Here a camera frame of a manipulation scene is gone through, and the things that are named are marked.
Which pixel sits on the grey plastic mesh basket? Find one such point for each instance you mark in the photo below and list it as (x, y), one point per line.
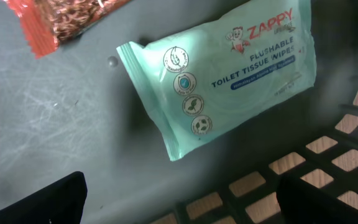
(77, 110)

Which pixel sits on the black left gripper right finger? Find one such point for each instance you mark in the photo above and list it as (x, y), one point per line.
(303, 203)

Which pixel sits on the teal wet wipes pack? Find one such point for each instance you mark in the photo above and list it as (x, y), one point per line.
(205, 81)

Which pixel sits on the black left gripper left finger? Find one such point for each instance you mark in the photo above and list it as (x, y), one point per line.
(60, 202)

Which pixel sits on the red Top chocolate bar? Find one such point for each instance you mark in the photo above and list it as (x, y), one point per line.
(47, 24)

